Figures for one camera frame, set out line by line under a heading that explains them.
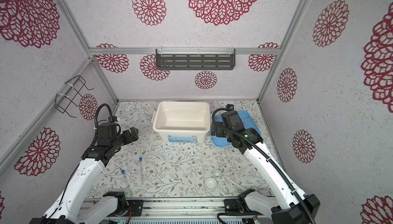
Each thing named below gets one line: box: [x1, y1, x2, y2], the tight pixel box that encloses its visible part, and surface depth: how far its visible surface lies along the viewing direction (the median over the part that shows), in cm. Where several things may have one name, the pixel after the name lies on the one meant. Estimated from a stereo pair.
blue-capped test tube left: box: [120, 169, 132, 198], surface depth 83 cm
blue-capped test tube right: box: [139, 157, 144, 186], surface depth 87 cm
